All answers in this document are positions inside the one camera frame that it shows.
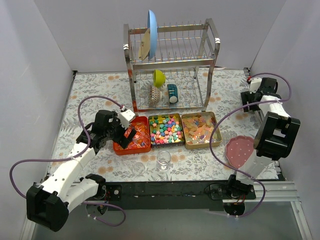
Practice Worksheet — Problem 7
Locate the steel two-tier dish rack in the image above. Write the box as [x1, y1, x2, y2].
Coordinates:
[123, 18, 221, 115]

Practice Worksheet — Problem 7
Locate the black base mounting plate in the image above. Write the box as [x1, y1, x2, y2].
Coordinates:
[77, 180, 257, 211]

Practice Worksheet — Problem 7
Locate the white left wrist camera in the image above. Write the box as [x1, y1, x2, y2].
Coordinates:
[117, 109, 136, 129]

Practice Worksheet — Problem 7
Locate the teal white mug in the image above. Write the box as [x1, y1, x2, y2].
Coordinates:
[167, 83, 179, 104]

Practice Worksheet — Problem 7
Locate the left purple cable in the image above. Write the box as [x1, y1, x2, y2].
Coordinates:
[9, 95, 127, 227]

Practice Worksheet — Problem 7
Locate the beige plate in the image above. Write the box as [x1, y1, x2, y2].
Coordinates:
[138, 28, 151, 61]

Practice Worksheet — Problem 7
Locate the clear jar lid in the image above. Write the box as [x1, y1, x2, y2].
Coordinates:
[131, 162, 146, 176]

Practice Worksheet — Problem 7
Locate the pink polka dot plate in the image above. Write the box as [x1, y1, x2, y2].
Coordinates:
[225, 135, 254, 169]

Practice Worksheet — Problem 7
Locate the orange lollipop candy tin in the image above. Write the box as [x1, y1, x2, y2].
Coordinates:
[113, 116, 151, 156]

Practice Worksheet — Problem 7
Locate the clear glass jar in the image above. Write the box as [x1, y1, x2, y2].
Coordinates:
[156, 150, 171, 172]

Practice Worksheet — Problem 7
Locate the star candy tin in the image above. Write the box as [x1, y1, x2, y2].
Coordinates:
[148, 113, 185, 149]

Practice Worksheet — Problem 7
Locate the light blue plate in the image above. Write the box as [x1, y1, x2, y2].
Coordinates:
[147, 9, 158, 60]

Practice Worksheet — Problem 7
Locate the gold tin of candies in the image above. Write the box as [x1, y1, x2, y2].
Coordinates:
[181, 111, 222, 150]

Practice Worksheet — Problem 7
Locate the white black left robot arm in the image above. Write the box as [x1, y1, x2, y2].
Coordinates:
[26, 109, 137, 232]

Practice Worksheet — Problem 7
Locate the patterned ceramic bowl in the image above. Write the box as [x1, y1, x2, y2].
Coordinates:
[148, 85, 162, 106]

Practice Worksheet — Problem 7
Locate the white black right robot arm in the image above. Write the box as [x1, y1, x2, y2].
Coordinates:
[225, 77, 301, 199]

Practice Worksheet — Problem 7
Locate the yellow-green bowl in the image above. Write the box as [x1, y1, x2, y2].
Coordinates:
[153, 69, 166, 88]

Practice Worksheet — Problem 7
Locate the metal scoop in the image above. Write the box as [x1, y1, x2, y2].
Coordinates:
[254, 110, 264, 125]

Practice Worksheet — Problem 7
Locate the aluminium frame rail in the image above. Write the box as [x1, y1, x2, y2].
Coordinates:
[21, 180, 312, 240]

